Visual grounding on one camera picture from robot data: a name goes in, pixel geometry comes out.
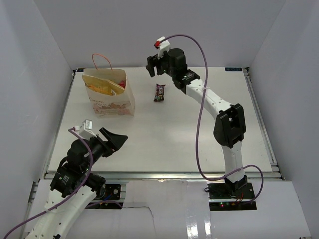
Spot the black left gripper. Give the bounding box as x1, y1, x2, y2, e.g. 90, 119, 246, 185
82, 126, 128, 171

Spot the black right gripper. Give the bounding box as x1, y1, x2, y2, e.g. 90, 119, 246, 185
146, 51, 176, 78

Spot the brown M&M's packet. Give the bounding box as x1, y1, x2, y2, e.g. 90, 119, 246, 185
154, 84, 166, 102

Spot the small pink candy packet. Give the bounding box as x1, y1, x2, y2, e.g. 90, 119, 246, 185
119, 81, 125, 88

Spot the tan popcorn chips bag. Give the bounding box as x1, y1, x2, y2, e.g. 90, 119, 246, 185
82, 75, 125, 96

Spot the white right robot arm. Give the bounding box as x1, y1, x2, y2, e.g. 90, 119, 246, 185
146, 48, 247, 199

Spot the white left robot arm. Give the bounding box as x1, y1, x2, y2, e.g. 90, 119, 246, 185
27, 127, 128, 239

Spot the cream bear paper bag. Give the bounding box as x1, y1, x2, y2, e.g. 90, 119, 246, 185
82, 65, 135, 118

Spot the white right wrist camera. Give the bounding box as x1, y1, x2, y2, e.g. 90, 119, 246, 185
154, 36, 170, 59

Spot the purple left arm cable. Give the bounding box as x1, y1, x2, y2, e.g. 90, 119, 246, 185
4, 127, 123, 239

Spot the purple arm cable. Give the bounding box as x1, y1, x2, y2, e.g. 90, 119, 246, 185
165, 34, 264, 206
4, 127, 123, 239

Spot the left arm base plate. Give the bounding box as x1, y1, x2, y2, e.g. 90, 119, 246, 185
95, 184, 121, 201

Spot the aluminium table frame rail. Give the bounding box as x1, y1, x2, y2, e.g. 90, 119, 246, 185
44, 171, 282, 180

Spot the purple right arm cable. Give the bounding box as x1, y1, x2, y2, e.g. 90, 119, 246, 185
165, 34, 264, 206

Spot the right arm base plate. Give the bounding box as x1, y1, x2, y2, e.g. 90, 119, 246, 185
204, 183, 255, 202

